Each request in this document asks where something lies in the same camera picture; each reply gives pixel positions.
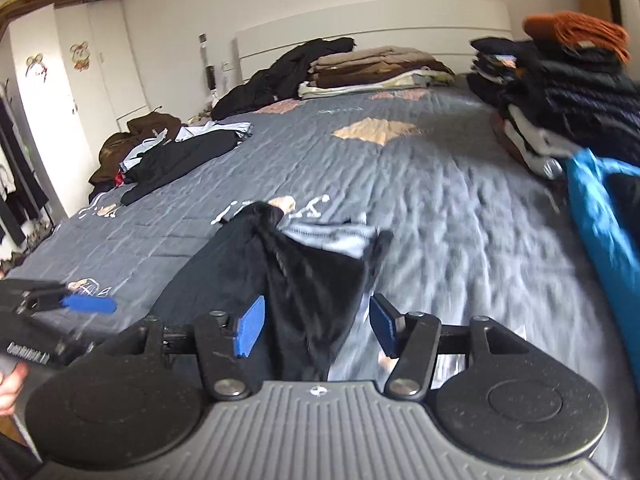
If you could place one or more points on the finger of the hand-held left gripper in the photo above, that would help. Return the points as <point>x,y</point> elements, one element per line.
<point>90,304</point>

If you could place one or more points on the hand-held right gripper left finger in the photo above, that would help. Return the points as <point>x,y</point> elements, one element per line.
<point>250,327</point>

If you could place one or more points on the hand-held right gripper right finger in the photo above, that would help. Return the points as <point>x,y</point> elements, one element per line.
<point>385,325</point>

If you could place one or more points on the black and grey shirt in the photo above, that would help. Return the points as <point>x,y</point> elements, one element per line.
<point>300,285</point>

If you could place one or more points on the row of hanging clothes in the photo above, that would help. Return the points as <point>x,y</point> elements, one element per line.
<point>17,175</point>

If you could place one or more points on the stack of folded brown clothes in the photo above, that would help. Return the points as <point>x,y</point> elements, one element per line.
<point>375,70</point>

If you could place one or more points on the stack of dark folded clothes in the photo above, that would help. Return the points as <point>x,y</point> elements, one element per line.
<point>575,100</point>

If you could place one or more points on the person's left hand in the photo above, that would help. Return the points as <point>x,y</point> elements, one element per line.
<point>10,385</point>

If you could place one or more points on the row of shoes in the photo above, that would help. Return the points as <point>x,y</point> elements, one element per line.
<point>30,245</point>

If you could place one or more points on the small red garment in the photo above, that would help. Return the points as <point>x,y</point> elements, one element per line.
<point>119,180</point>

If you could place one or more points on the grey quilted bedspread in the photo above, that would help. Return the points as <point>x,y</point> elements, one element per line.
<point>450,200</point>

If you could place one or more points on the black garment with white trim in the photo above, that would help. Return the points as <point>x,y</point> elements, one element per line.
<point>185,160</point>

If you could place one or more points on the white wardrobe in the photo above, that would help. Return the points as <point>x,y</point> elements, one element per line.
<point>65,125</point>

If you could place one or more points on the brown coat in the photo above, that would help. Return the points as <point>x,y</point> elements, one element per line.
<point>145,127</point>

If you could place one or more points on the light blue garment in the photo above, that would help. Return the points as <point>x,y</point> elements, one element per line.
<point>215,130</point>

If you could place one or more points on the bright blue garment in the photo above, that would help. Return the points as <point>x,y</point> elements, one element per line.
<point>605,220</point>

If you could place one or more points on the black hairbrush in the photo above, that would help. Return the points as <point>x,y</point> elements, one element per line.
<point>210,77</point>

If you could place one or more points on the black jacket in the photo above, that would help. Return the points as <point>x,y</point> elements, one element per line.
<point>280,75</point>

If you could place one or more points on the white bed headboard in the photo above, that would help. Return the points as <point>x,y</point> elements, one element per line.
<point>400,25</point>

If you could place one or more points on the orange knitted scarf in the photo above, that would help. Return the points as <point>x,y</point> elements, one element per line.
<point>575,32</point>

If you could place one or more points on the cartoon mouse wall sticker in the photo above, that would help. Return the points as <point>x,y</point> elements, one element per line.
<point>37,67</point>
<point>80,56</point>

